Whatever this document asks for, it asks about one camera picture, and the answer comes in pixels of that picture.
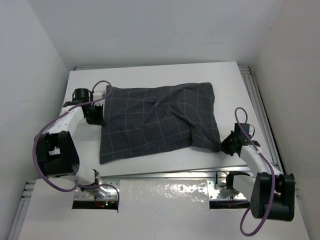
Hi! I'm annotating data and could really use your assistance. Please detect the dark plaid pillowcase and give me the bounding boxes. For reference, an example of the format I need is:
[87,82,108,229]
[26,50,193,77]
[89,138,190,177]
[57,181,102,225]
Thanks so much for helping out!
[99,82,221,164]

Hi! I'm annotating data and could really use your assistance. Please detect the aluminium frame rails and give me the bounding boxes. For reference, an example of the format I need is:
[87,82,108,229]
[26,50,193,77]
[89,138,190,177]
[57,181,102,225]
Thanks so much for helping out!
[21,64,298,208]

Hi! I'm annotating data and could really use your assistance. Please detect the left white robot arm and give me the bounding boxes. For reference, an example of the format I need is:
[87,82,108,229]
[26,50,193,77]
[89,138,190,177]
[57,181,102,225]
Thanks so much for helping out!
[32,88,113,193]

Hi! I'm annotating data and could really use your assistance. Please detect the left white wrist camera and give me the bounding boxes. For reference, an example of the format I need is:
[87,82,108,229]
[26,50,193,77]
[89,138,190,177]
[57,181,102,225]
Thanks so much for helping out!
[92,90,107,103]

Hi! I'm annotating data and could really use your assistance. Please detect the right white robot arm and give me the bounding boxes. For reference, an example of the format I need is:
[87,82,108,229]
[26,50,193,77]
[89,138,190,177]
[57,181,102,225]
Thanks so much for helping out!
[221,123,295,222]

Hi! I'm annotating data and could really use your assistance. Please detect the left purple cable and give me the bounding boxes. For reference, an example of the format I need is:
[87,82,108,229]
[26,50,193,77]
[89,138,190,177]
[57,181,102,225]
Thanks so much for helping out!
[31,80,121,201]

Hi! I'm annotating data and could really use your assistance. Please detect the cream pillow with bear print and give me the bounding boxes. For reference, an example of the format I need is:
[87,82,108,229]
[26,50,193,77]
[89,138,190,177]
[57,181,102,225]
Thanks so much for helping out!
[101,104,106,126]

